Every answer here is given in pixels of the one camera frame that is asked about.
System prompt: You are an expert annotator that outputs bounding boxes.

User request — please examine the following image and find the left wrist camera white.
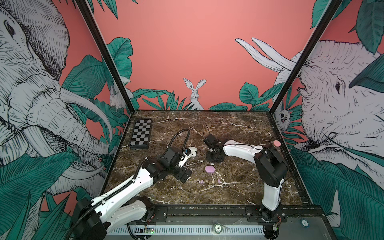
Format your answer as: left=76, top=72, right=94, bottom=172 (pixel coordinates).
left=178, top=148, right=190, bottom=168

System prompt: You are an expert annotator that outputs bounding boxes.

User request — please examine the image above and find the white earbud charging case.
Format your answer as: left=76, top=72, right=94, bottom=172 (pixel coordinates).
left=188, top=147, right=197, bottom=158

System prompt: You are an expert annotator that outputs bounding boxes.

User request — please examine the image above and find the black white checkerboard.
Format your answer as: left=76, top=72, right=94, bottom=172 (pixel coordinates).
left=129, top=119, right=153, bottom=150

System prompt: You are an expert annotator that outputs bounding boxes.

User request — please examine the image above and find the pink earbud charging case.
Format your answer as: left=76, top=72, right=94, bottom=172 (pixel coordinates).
left=205, top=166, right=216, bottom=174

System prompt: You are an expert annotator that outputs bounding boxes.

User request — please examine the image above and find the black right frame post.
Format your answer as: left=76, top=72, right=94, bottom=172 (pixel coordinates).
left=269, top=0, right=342, bottom=115

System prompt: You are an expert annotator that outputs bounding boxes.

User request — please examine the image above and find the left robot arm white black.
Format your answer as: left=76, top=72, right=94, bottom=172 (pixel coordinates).
left=64, top=143, right=197, bottom=240

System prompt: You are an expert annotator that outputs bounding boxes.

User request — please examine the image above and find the black frame post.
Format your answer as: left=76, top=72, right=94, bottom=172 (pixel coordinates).
left=269, top=0, right=342, bottom=115
left=75, top=0, right=135, bottom=115

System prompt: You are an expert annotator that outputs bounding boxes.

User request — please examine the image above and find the white perforated cable duct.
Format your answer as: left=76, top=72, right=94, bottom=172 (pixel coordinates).
left=119, top=224, right=265, bottom=236

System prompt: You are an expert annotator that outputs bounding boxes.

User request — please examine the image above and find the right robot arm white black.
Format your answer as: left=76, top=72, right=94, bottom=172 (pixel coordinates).
left=204, top=134, right=288, bottom=222

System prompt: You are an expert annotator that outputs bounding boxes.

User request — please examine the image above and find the black left frame post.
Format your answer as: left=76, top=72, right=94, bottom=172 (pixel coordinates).
left=75, top=0, right=135, bottom=115

